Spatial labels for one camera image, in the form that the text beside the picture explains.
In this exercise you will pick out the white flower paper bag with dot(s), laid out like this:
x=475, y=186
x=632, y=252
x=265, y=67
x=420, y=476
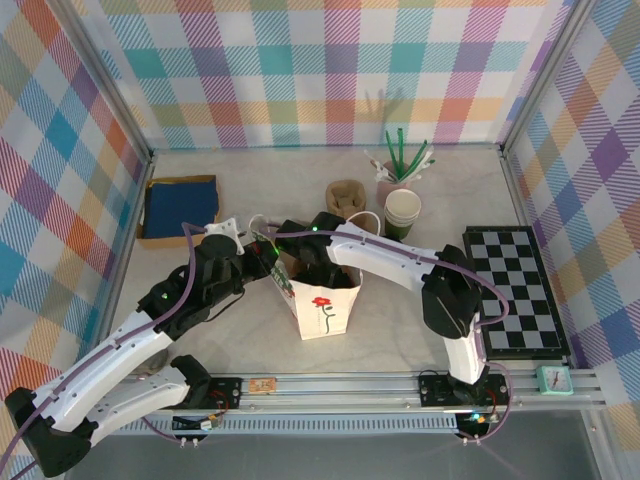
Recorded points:
x=310, y=325

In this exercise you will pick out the blue paper napkin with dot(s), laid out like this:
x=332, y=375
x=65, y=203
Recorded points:
x=180, y=205

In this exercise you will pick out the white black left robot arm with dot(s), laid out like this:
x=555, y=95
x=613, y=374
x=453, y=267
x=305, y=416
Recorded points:
x=120, y=372

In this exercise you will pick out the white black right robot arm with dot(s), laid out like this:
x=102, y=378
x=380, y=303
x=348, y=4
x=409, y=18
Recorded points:
x=380, y=265

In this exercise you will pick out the brown pulp cup carrier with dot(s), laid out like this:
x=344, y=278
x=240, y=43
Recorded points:
x=345, y=192

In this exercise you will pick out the brown cardboard napkin box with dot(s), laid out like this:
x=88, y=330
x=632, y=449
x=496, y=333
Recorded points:
x=150, y=242

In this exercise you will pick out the green white paper cup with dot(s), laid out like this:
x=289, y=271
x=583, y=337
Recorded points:
x=400, y=222
x=402, y=205
x=400, y=232

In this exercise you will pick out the pink straw holder cup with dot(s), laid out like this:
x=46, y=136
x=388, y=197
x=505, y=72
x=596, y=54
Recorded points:
x=384, y=190

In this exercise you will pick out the small orange label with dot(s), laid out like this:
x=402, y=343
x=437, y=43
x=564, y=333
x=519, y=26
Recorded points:
x=262, y=386

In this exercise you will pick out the dark green plastic straw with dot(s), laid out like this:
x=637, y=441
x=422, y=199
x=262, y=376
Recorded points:
x=400, y=155
x=393, y=155

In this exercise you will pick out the light green plastic straw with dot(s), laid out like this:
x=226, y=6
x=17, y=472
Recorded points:
x=417, y=157

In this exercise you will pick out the black white chessboard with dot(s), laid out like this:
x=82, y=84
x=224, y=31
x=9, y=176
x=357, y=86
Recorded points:
x=530, y=300

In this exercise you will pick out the small teal alarm clock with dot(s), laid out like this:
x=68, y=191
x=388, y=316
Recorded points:
x=554, y=380

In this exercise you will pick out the aluminium side rail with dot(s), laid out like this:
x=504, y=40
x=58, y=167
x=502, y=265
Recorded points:
x=515, y=192
x=120, y=280

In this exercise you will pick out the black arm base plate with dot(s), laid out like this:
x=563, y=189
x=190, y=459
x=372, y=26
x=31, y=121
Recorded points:
x=227, y=390
x=435, y=390

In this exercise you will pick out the long aluminium base rail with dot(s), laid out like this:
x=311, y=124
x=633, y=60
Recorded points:
x=340, y=387

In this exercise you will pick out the aluminium frame post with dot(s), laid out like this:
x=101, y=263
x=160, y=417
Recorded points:
x=545, y=75
x=119, y=95

